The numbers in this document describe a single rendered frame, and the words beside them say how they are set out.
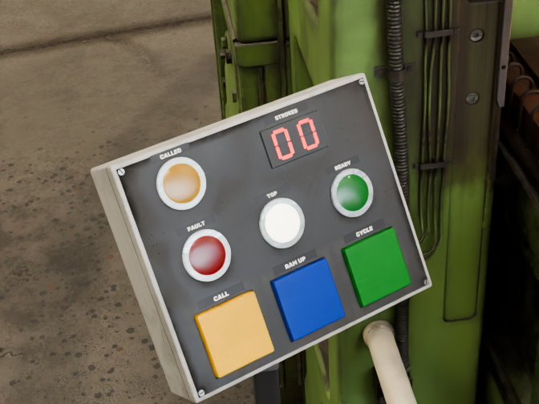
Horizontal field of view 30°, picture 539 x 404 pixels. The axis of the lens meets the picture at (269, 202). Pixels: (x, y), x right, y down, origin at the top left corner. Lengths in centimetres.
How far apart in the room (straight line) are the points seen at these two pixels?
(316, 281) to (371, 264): 8
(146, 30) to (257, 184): 312
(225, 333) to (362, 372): 67
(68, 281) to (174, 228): 180
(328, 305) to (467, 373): 68
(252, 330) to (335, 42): 45
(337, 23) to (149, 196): 42
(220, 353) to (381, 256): 23
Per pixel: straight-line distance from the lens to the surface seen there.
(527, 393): 176
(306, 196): 117
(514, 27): 186
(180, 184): 110
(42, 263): 298
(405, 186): 151
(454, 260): 165
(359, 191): 120
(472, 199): 159
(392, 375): 160
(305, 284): 117
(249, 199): 114
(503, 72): 147
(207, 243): 112
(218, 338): 113
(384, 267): 122
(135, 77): 387
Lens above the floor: 178
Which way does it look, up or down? 35 degrees down
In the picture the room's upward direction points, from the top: 4 degrees counter-clockwise
